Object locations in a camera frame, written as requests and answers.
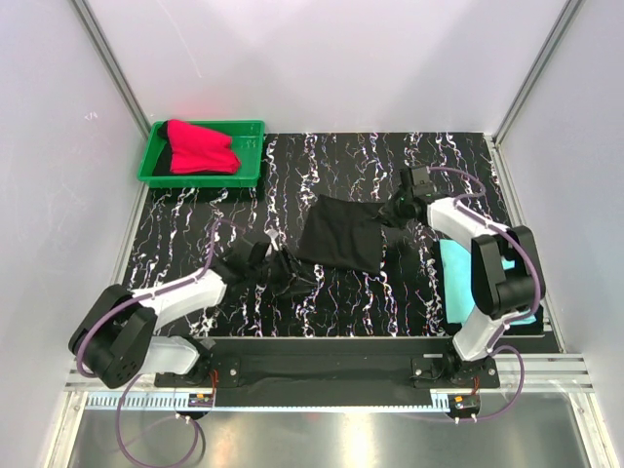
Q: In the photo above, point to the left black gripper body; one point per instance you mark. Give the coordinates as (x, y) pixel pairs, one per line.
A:
(277, 270)

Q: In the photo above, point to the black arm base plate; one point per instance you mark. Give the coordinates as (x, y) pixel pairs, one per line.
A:
(423, 362)

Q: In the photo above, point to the left aluminium frame post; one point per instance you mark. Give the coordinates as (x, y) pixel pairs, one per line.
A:
(90, 23)

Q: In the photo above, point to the green plastic bin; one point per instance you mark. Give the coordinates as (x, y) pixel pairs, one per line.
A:
(248, 136)

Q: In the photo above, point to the right aluminium frame post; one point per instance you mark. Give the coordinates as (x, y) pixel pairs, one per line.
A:
(553, 39)

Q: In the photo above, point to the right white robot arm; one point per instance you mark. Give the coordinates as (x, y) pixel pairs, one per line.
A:
(507, 283)

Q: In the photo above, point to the red t shirt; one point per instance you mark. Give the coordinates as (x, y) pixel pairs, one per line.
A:
(197, 149)

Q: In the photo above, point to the folded teal t shirt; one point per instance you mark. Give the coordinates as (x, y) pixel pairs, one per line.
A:
(456, 271)

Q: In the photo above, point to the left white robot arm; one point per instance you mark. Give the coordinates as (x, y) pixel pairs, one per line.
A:
(118, 339)

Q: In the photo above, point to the black t shirt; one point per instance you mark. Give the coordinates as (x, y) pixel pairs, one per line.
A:
(343, 235)

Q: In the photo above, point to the white slotted cable duct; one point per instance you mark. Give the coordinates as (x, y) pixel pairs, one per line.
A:
(229, 400)

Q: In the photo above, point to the aluminium frame post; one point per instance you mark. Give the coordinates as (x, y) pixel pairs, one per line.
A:
(90, 23)
(553, 39)

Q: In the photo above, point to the black marbled table mat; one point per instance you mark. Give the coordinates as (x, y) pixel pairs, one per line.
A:
(407, 297)

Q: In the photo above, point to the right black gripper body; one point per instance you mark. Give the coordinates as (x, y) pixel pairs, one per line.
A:
(396, 212)

